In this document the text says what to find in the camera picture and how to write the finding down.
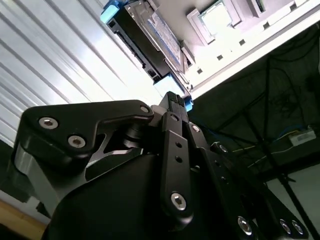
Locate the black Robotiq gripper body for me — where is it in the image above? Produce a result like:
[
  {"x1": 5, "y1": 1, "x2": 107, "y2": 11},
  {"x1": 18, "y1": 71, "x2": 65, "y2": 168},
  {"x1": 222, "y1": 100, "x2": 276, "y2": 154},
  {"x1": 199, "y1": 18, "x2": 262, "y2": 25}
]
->
[{"x1": 43, "y1": 149, "x2": 226, "y2": 240}]

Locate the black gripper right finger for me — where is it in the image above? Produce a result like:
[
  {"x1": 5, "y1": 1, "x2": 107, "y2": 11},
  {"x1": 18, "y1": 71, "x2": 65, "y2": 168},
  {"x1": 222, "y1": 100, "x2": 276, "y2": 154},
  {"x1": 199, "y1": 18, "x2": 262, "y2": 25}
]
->
[{"x1": 177, "y1": 96, "x2": 312, "y2": 240}]

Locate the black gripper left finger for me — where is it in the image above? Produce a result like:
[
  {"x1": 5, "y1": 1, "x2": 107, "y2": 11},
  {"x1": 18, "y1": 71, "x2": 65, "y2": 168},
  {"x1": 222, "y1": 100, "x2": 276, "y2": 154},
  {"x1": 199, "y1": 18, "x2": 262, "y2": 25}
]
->
[{"x1": 13, "y1": 91, "x2": 195, "y2": 227}]

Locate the hard disk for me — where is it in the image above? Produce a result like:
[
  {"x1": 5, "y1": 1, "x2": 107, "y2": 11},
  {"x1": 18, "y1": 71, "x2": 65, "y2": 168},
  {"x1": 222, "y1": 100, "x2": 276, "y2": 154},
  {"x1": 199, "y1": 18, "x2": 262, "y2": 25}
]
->
[{"x1": 99, "y1": 0, "x2": 195, "y2": 112}]

